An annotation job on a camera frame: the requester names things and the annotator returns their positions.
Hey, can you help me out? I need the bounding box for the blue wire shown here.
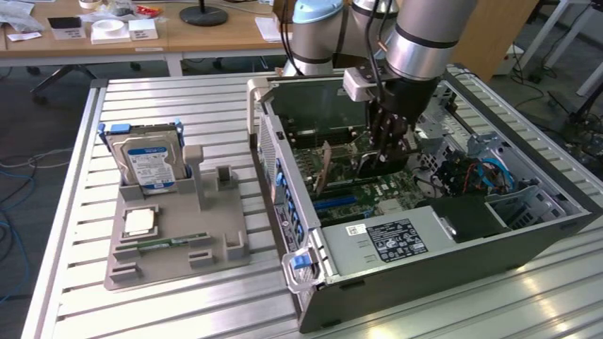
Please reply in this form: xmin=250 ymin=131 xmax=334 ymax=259
xmin=474 ymin=158 xmax=518 ymax=194

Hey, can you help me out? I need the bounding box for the silver chipset heatsink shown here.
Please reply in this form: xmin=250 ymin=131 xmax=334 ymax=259
xmin=375 ymin=200 xmax=403 ymax=215

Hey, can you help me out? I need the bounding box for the wooden desk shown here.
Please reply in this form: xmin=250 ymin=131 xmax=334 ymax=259
xmin=0 ymin=0 xmax=426 ymax=77

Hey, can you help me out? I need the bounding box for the blue floor cable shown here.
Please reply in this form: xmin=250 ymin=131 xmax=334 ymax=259
xmin=0 ymin=169 xmax=38 ymax=304

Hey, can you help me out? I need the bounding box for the hard disk in blue caddy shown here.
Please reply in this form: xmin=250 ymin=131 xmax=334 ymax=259
xmin=97 ymin=119 xmax=185 ymax=197

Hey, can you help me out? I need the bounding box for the black round lamp base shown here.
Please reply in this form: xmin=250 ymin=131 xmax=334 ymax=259
xmin=178 ymin=0 xmax=230 ymax=27

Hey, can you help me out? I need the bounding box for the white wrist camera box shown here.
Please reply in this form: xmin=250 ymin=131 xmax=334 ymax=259
xmin=342 ymin=69 xmax=383 ymax=102

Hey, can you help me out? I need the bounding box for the white floor cable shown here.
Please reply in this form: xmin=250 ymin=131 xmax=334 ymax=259
xmin=0 ymin=148 xmax=73 ymax=170

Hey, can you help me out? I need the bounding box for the white box with red button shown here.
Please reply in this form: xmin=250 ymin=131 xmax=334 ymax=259
xmin=500 ymin=44 xmax=525 ymax=77

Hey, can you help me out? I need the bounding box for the white box with black top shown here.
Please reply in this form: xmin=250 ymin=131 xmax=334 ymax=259
xmin=47 ymin=16 xmax=89 ymax=41

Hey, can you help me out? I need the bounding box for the red wire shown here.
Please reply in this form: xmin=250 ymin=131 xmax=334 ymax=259
xmin=458 ymin=165 xmax=478 ymax=192

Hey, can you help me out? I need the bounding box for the white desk frame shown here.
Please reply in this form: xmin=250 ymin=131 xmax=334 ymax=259
xmin=516 ymin=0 xmax=603 ymax=97

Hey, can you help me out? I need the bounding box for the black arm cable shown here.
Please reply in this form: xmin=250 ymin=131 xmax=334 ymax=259
xmin=278 ymin=0 xmax=394 ymax=93

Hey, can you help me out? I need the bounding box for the green motherboard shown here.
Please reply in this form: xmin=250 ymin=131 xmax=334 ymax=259
xmin=287 ymin=119 xmax=442 ymax=227

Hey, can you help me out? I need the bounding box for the white paper stack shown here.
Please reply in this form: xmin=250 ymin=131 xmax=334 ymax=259
xmin=254 ymin=16 xmax=294 ymax=44

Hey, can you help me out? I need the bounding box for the grey plastic parts rack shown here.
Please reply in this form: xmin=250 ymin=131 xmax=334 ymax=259
xmin=102 ymin=143 xmax=255 ymax=292

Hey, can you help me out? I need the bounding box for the white cube box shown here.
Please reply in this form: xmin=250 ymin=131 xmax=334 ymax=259
xmin=127 ymin=19 xmax=159 ymax=41

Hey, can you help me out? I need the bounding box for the black open PC case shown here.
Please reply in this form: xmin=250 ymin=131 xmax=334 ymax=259
xmin=246 ymin=63 xmax=603 ymax=335

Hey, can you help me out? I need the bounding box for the green RAM stick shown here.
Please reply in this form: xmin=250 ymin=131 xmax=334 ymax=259
xmin=134 ymin=232 xmax=210 ymax=251

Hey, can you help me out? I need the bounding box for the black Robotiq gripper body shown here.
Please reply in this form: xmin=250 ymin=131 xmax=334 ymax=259
xmin=371 ymin=77 xmax=441 ymax=123

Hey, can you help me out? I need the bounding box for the GPU graphics card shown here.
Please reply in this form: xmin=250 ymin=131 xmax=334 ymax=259
xmin=313 ymin=140 xmax=410 ymax=197

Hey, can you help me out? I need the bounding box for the grey power supply unit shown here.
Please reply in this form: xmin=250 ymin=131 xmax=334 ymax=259
xmin=319 ymin=206 xmax=461 ymax=277

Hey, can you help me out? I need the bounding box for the flat white box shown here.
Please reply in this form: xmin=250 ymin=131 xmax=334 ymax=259
xmin=90 ymin=30 xmax=134 ymax=46

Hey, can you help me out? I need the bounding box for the grey metal disk bay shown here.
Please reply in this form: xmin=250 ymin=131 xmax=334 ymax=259
xmin=485 ymin=183 xmax=570 ymax=231

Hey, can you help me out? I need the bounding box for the metal socket cover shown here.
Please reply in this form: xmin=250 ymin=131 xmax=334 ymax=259
xmin=346 ymin=127 xmax=374 ymax=156

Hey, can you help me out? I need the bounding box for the metal drive cage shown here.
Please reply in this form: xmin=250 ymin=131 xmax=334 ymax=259
xmin=414 ymin=83 xmax=474 ymax=167

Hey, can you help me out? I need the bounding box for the clear plastic bag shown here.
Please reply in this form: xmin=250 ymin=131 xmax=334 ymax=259
xmin=0 ymin=1 xmax=47 ymax=32

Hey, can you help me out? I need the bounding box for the silver CPU chip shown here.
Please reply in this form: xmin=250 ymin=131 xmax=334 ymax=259
xmin=122 ymin=208 xmax=159 ymax=236

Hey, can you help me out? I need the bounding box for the white tape roll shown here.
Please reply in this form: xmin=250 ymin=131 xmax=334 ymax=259
xmin=93 ymin=19 xmax=126 ymax=36

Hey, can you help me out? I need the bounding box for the black chair base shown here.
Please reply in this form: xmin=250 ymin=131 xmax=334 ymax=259
xmin=27 ymin=63 xmax=143 ymax=105

